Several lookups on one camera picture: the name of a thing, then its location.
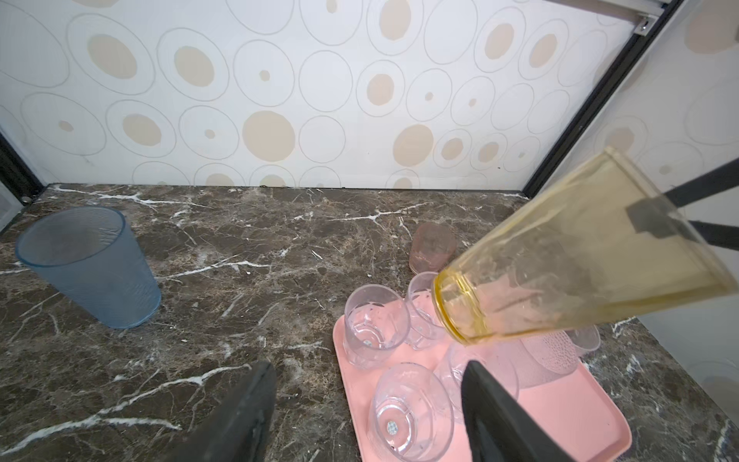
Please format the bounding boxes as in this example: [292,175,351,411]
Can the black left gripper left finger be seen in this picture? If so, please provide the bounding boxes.
[167,361,277,461]

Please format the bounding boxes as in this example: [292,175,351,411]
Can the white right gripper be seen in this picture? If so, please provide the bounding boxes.
[625,157,739,252]

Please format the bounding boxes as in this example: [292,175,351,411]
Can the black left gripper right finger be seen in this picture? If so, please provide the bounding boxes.
[461,360,572,461]

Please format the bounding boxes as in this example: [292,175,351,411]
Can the yellow translucent tall glass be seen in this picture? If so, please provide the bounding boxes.
[431,148,738,345]

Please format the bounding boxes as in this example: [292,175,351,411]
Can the clear large wide glass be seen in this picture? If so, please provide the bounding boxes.
[438,340,521,423]

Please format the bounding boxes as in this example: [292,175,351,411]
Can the frosted dotted tumbler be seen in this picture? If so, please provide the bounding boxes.
[506,331,579,389]

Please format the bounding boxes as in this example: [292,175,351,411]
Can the clear wide faceted tumbler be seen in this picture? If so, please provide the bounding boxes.
[368,362,455,462]

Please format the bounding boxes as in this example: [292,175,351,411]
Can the pink plastic tray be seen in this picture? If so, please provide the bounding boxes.
[333,317,632,461]

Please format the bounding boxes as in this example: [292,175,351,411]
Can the clear ribbed small glass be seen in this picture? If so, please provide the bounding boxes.
[405,271,448,352]

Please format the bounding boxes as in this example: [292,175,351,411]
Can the blue translucent tall cup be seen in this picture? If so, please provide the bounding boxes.
[15,206,162,329]

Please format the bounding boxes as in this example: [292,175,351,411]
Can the clear tall faceted glass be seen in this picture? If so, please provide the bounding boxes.
[565,325,602,357]

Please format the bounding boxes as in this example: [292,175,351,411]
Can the pink translucent tumbler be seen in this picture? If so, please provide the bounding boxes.
[409,223,457,275]

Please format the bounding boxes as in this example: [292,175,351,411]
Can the black corner frame post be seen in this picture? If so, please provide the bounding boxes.
[521,1,684,199]

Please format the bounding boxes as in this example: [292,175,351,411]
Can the aluminium frame rail back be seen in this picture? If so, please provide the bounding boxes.
[552,0,671,37]

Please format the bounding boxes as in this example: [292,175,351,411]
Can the black left corner post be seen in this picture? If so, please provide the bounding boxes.
[0,135,46,205]

